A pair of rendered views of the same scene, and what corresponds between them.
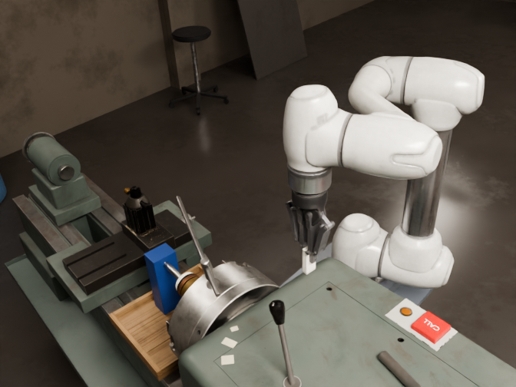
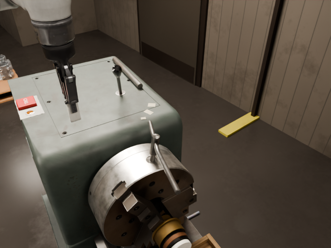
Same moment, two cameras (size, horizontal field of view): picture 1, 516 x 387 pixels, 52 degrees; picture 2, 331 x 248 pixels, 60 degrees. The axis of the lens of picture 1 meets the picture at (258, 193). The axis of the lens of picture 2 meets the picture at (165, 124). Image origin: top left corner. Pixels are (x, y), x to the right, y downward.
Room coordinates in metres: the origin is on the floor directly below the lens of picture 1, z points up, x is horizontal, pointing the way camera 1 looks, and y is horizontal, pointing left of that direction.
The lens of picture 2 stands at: (1.55, 0.24, 1.81)
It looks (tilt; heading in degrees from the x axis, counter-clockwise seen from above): 37 degrees down; 187
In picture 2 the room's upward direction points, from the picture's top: straight up
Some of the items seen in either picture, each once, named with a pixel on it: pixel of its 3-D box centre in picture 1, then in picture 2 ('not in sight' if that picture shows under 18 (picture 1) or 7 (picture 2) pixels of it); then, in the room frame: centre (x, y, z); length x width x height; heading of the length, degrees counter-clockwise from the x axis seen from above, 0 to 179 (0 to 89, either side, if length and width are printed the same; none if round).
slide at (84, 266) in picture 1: (130, 248); not in sight; (1.47, 0.47, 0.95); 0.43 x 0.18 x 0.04; 128
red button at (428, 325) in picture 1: (431, 328); (26, 103); (0.76, -0.35, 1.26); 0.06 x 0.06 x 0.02; 38
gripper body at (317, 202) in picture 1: (309, 203); (61, 58); (0.91, -0.11, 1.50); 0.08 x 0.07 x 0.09; 38
